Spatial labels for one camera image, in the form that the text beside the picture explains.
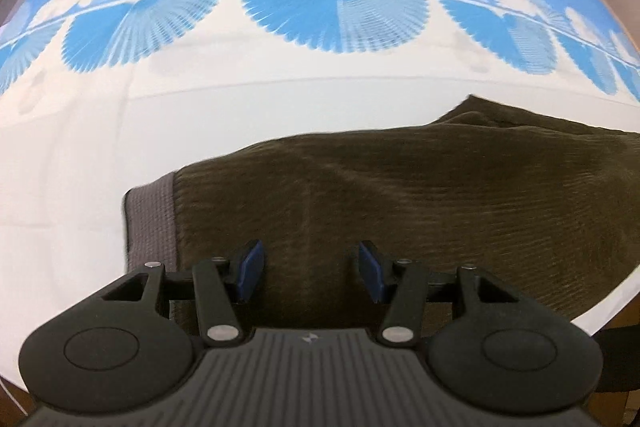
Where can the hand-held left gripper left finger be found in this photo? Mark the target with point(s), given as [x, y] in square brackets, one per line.
[250, 269]

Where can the blue white printed bed sheet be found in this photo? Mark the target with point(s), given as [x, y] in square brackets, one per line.
[200, 67]

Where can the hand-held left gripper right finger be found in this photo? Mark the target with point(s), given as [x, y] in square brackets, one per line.
[371, 269]

